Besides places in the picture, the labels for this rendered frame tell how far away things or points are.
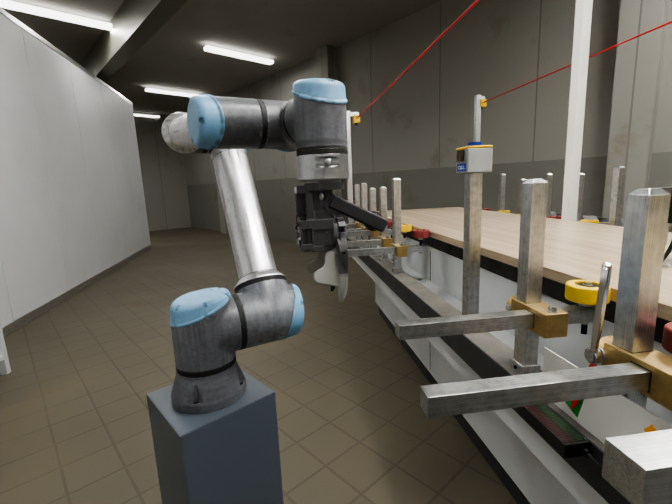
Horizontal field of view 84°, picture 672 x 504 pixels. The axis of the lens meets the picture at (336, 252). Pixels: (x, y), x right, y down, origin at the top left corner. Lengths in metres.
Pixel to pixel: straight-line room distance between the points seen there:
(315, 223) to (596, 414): 0.57
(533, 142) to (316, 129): 4.32
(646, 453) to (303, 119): 0.56
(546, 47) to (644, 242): 4.40
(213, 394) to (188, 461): 0.15
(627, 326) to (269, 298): 0.75
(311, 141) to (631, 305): 0.55
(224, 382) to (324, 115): 0.69
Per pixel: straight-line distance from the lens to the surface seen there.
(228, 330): 0.98
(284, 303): 1.02
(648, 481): 0.32
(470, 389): 0.55
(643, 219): 0.68
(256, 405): 1.05
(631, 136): 4.42
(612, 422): 0.78
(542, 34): 5.05
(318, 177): 0.63
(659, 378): 0.69
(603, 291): 0.65
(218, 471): 1.08
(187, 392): 1.04
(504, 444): 1.61
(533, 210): 0.87
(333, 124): 0.64
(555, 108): 4.83
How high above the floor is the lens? 1.13
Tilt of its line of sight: 10 degrees down
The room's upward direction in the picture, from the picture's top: 2 degrees counter-clockwise
